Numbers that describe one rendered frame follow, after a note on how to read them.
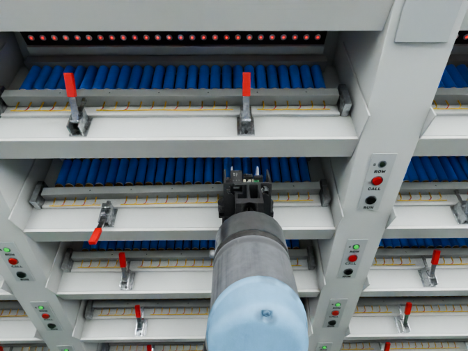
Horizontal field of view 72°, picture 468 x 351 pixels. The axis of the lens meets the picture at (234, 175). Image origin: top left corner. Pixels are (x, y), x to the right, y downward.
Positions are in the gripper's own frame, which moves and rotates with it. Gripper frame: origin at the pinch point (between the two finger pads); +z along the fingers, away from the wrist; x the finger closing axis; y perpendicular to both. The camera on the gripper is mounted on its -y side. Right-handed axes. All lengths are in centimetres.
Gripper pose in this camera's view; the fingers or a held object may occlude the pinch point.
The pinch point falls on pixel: (244, 185)
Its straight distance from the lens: 62.1
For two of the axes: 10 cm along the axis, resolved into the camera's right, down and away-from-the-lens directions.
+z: -0.1, -4.1, 9.1
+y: -0.1, -9.1, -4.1
